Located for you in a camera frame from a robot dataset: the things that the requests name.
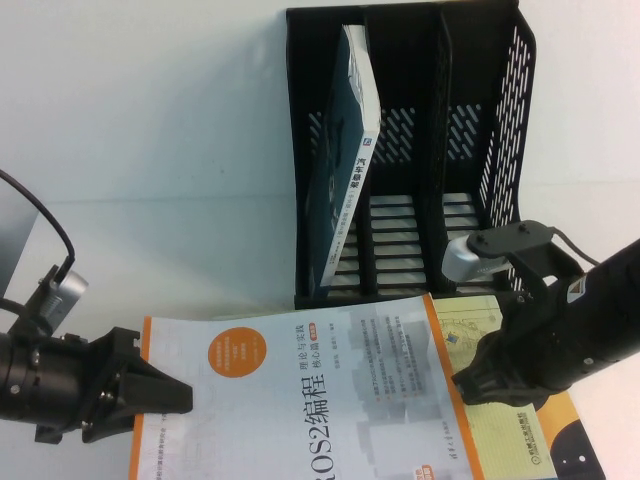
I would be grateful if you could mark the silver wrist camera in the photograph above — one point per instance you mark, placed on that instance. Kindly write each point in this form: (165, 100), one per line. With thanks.
(62, 295)
(462, 260)

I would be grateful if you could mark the yellow green mechanical design book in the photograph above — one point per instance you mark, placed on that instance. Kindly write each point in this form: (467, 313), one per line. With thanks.
(500, 440)

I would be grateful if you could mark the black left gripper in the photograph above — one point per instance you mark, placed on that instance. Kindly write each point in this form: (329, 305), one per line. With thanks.
(107, 380)

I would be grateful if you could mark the dark blue orange book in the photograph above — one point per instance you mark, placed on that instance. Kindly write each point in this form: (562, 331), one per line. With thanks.
(575, 440)

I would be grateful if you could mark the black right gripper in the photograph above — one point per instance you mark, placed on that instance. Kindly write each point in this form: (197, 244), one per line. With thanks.
(535, 335)

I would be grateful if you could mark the black mesh book stand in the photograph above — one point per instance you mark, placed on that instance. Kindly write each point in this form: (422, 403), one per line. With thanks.
(400, 75)

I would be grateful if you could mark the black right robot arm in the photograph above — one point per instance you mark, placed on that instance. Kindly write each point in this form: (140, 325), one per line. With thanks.
(605, 310)

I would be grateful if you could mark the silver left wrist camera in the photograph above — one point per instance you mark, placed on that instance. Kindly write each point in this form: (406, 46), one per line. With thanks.
(62, 295)

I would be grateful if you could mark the white orange ROS2 book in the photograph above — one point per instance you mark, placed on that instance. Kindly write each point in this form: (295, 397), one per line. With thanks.
(280, 390)

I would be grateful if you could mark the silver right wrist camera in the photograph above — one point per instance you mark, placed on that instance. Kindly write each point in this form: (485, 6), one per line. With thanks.
(462, 260)

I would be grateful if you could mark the teal cover book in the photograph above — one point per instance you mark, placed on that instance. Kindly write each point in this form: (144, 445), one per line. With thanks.
(345, 165)

